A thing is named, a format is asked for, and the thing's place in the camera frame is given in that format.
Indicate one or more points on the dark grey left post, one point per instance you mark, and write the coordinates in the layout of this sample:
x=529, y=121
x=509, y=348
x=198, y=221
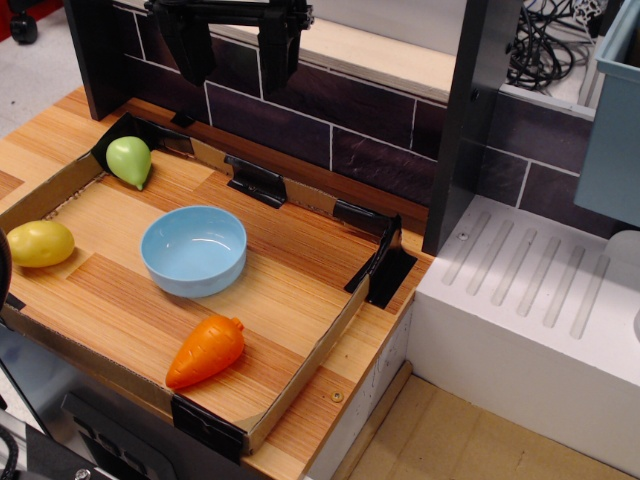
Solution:
x=99, y=54

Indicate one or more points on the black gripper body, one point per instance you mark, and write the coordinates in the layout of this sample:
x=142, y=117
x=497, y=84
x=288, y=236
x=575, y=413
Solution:
x=238, y=13

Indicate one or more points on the white dish drainer block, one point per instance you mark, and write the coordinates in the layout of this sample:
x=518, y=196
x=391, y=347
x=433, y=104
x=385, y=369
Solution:
x=538, y=323

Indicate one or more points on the dark grey vertical post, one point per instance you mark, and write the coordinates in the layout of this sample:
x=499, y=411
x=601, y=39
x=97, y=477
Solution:
x=487, y=35

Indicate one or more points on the black caster wheel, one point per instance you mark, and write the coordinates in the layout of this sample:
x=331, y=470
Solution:
x=23, y=26

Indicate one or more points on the teal plastic bin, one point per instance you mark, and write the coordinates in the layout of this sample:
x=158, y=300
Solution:
x=609, y=180

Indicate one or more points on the brass screw in table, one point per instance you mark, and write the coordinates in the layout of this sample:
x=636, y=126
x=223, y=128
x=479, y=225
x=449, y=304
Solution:
x=337, y=397

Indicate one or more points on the green plastic pear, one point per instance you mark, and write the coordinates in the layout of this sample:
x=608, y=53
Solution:
x=129, y=159

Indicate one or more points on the light blue bowl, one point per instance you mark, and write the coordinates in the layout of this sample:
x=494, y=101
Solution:
x=195, y=251

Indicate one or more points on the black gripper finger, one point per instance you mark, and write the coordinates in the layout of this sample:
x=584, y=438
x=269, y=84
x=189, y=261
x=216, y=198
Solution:
x=189, y=41
x=279, y=52

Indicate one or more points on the orange plastic carrot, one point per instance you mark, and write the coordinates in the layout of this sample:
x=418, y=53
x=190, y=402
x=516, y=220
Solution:
x=212, y=346

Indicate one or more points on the yellow plastic potato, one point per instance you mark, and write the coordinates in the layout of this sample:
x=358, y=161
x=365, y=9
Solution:
x=40, y=243

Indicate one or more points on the cardboard fence with black tape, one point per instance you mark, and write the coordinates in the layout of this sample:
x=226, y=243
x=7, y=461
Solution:
x=324, y=284

